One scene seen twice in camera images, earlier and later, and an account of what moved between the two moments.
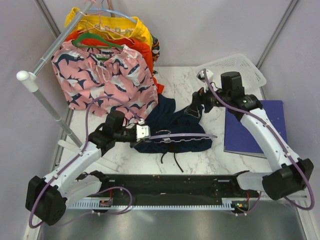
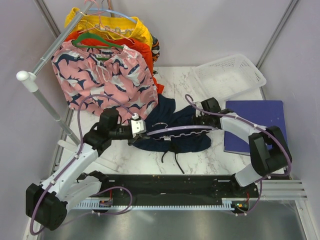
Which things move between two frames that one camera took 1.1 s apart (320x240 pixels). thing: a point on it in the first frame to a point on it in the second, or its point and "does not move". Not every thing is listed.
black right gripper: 199,98 to 196,119
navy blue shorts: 165,118 does not move
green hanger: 91,35 does not move
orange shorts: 136,45 does not move
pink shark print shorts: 97,80 does not move
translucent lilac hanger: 207,136 to 166,138
